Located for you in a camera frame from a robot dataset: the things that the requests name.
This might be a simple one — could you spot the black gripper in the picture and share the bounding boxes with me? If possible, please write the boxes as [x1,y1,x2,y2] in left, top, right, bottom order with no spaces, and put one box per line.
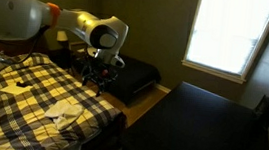
[80,58,121,100]

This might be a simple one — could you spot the black wooden dresser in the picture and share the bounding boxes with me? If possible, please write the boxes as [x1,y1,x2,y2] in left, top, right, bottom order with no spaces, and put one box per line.
[121,75,269,150]

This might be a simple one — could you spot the plaid yellow grey bed blanket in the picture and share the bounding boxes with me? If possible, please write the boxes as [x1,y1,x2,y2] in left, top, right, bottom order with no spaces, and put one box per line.
[0,49,129,150]

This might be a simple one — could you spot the white lamp shade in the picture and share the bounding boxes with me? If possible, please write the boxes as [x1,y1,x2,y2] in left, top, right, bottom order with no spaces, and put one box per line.
[56,30,71,44]

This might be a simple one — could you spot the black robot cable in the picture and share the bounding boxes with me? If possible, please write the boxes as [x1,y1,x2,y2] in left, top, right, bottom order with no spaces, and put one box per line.
[0,20,52,71]

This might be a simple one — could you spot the white baseboard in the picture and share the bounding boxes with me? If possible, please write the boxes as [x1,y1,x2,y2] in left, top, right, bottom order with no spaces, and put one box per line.
[154,83,173,95]

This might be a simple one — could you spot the white paper sheet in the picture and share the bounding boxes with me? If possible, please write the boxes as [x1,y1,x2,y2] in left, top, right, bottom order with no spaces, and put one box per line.
[0,80,34,98]

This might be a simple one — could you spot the small black flat object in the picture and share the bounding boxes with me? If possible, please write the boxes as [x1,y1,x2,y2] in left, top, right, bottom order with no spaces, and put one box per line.
[16,80,31,89]

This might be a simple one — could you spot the crumpled white cloth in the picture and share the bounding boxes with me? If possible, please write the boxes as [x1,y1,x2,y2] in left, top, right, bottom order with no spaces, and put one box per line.
[41,98,86,134]

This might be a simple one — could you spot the black box-shaped device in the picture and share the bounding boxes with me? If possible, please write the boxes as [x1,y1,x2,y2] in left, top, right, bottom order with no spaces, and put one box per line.
[252,93,269,130]

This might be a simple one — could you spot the black covered daybed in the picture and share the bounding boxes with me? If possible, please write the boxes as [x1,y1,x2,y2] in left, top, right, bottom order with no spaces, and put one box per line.
[103,53,164,110]

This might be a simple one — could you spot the bright white framed window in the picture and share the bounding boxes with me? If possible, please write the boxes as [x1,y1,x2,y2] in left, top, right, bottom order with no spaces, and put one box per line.
[179,0,269,88]

